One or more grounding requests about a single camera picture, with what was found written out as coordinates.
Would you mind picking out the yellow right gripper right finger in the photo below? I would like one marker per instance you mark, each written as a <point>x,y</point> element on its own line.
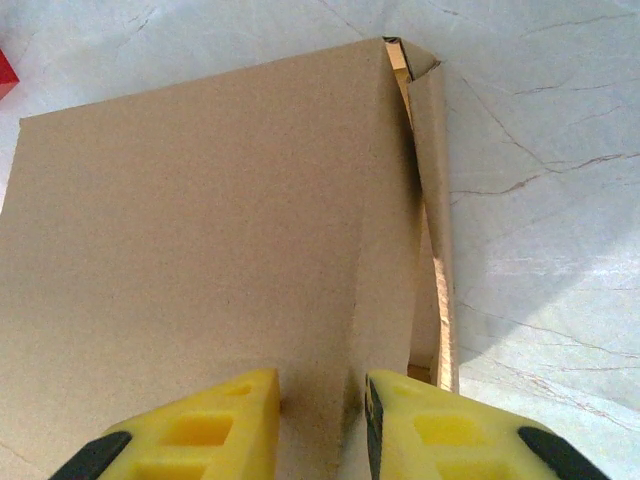
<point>450,440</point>

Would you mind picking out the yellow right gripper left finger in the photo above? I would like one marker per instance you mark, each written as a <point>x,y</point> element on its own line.
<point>200,435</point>

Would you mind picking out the brown cardboard box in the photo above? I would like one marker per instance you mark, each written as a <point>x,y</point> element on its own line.
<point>200,225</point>

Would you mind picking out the red toy brick under yellow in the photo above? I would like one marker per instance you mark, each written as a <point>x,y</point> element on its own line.
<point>6,75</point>

